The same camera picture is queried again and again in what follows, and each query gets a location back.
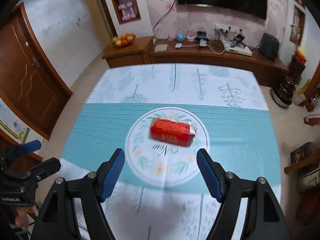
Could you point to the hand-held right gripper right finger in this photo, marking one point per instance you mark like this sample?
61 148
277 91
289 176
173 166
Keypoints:
208 176

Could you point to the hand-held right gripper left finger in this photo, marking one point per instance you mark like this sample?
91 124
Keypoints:
112 176

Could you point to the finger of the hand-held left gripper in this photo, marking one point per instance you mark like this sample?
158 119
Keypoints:
50 166
30 146

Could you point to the red snack packet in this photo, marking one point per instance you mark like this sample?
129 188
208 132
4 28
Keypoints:
172 133

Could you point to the person's left forearm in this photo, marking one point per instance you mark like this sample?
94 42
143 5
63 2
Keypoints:
21 220

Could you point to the blue tree print tablecloth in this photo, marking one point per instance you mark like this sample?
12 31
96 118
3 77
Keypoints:
225 130

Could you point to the brown wooden door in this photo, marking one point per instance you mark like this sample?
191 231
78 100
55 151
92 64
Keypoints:
27 80

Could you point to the dark printed cardboard box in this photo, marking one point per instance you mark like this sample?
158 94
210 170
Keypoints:
301 152

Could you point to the metal cooking pot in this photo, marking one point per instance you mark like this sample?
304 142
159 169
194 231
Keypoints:
310 181

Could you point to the red plastic bucket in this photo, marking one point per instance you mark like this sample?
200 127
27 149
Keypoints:
308 208

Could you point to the dark brown floor vase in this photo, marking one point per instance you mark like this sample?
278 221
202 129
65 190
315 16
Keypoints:
285 90

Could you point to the small white bucket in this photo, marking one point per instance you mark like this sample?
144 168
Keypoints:
298 98

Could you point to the pink printed tablecloth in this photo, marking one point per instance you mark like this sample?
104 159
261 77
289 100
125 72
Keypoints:
313 118

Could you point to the wooden television cabinet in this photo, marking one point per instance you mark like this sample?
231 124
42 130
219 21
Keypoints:
190 55

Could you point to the white set-top box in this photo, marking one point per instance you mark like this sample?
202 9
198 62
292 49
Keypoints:
237 51

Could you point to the white charger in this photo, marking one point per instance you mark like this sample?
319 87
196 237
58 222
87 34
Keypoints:
203 43

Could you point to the black phone stand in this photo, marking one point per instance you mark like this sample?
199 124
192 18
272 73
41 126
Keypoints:
238 40

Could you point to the small black screen device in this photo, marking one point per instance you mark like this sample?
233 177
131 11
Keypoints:
201 35

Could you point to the clear small bottle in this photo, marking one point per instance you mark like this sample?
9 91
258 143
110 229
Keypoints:
191 35

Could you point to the blue round ornament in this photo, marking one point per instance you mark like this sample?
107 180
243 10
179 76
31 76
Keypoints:
180 36

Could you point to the dark green countertop appliance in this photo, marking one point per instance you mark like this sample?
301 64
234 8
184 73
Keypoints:
268 46

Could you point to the pink dumbbell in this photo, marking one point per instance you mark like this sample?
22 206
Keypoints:
131 8
123 11

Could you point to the cartoon wall poster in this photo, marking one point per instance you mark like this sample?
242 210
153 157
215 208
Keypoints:
12 125

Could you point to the white wall power outlet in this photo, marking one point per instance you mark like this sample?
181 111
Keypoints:
221 27

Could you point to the white wall shelf unit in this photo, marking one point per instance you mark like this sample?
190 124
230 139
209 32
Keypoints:
145 10

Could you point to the wooden framed wall niche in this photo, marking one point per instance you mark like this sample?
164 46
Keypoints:
297 25

